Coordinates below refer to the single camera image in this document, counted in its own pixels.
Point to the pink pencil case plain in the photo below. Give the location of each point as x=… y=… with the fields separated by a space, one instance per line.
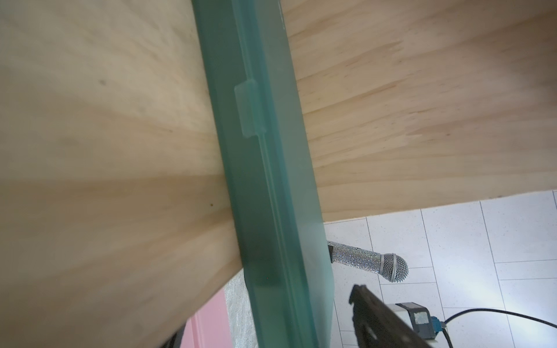
x=209 y=326

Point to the wooden two-tier shelf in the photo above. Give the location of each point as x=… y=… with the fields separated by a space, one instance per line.
x=116 y=219

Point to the dark green pencil case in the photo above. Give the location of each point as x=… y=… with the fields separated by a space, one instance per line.
x=269 y=174

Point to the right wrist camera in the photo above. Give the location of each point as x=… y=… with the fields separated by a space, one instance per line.
x=418 y=318

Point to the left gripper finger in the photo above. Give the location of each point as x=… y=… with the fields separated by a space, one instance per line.
x=376 y=326

